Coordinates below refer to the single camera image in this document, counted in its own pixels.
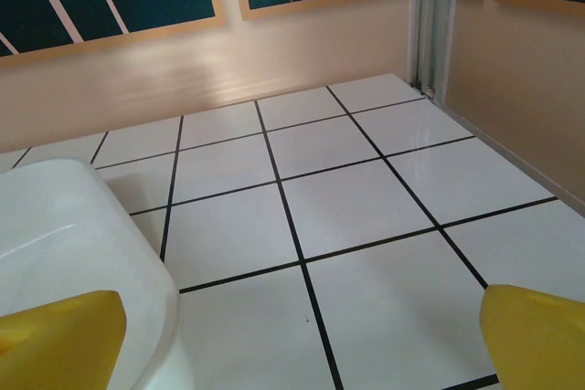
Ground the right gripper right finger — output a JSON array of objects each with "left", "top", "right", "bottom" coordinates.
[{"left": 478, "top": 283, "right": 585, "bottom": 390}]

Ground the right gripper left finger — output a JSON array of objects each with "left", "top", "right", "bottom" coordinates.
[{"left": 0, "top": 290, "right": 128, "bottom": 390}]

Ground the aluminium corner post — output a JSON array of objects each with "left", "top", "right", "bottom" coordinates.
[{"left": 408, "top": 0, "right": 460, "bottom": 99}]

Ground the white plastic container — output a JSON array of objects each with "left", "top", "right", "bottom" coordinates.
[{"left": 0, "top": 157, "right": 196, "bottom": 390}]

